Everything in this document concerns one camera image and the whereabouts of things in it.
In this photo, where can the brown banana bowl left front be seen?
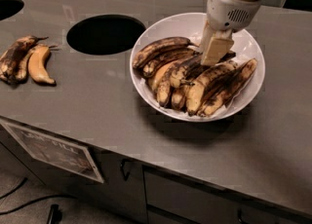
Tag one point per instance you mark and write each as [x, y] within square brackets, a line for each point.
[164, 88]

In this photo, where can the middle brown banana on counter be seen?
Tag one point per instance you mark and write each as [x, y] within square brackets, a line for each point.
[22, 72]

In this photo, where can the short banana bowl front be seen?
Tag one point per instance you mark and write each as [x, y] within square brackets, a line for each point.
[179, 97]

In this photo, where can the framed landfill sign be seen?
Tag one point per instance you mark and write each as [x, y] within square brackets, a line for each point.
[55, 151]

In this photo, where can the grey drawer front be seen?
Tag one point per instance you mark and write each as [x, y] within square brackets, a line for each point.
[185, 202]

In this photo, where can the top dark spotted banana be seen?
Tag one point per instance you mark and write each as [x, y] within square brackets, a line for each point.
[155, 48]

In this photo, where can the black cabinet handle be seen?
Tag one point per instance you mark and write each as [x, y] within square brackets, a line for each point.
[125, 173]

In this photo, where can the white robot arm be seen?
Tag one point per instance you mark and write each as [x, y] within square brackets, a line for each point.
[224, 17]

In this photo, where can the black object on floor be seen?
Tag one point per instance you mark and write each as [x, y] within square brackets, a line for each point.
[54, 216]

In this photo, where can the dark banana on counter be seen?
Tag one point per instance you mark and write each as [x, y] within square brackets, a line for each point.
[10, 60]

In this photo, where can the yellow banana on counter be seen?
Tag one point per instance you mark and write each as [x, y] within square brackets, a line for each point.
[37, 65]

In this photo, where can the long spotted banana bowl right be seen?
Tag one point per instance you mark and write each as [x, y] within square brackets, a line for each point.
[228, 90]

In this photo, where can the white bowl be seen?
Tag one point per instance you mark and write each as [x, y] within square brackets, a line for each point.
[191, 25]

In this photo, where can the yellow brown banana bowl middle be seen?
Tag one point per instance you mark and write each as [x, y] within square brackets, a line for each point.
[203, 83]

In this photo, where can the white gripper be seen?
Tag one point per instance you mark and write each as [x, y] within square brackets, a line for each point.
[227, 11]

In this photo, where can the yellow banana in bowl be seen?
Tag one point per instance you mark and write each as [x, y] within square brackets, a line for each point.
[153, 82]

